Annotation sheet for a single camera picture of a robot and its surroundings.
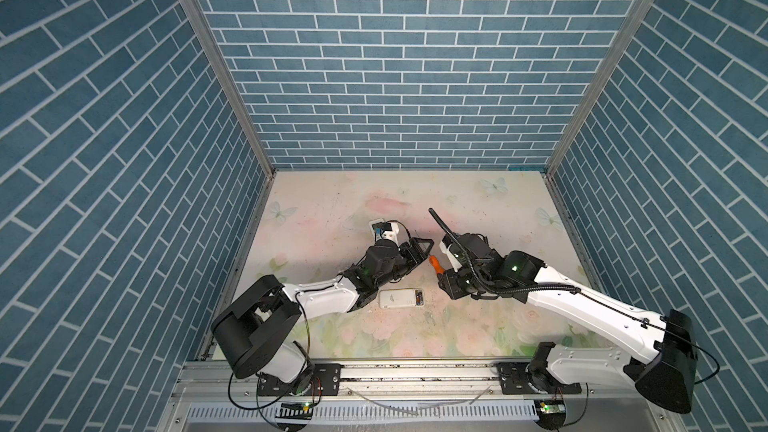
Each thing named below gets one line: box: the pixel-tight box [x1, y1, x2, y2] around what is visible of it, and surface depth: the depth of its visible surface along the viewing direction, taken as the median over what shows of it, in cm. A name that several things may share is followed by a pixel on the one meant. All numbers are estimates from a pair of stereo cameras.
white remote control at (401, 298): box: [378, 288, 426, 309], surface depth 88 cm
